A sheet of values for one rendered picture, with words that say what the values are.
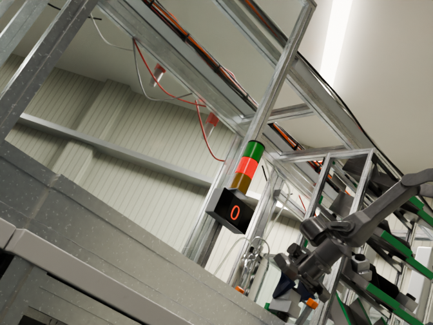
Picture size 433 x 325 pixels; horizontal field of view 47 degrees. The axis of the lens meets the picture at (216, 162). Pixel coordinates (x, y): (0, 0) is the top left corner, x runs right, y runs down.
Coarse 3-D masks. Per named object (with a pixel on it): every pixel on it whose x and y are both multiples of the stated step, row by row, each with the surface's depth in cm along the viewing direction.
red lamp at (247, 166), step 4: (240, 160) 135; (244, 160) 133; (248, 160) 133; (252, 160) 133; (240, 164) 133; (244, 164) 132; (248, 164) 132; (252, 164) 133; (256, 164) 134; (236, 168) 134; (240, 168) 132; (244, 168) 132; (248, 168) 132; (252, 168) 132; (240, 172) 132; (244, 172) 131; (248, 172) 132; (252, 172) 132; (252, 176) 132
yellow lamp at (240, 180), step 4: (236, 172) 132; (236, 176) 131; (240, 176) 131; (244, 176) 131; (248, 176) 131; (232, 180) 132; (236, 180) 131; (240, 180) 130; (244, 180) 131; (248, 180) 131; (232, 184) 130; (236, 184) 130; (240, 184) 130; (244, 184) 130; (248, 184) 131; (240, 188) 130; (244, 188) 130; (248, 188) 132; (244, 192) 130
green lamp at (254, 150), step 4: (248, 144) 136; (252, 144) 135; (256, 144) 135; (260, 144) 135; (248, 148) 135; (252, 148) 134; (256, 148) 135; (260, 148) 135; (244, 152) 135; (248, 152) 134; (252, 152) 134; (256, 152) 134; (260, 152) 135; (244, 156) 134; (248, 156) 134; (252, 156) 133; (256, 156) 134; (260, 156) 135; (256, 160) 134
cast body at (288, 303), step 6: (294, 288) 124; (282, 294) 124; (288, 294) 122; (294, 294) 123; (276, 300) 124; (282, 300) 122; (288, 300) 121; (294, 300) 123; (270, 306) 124; (276, 306) 123; (282, 306) 121; (288, 306) 120; (294, 306) 121; (276, 312) 124; (282, 312) 121; (288, 312) 120; (294, 312) 121; (294, 318) 122
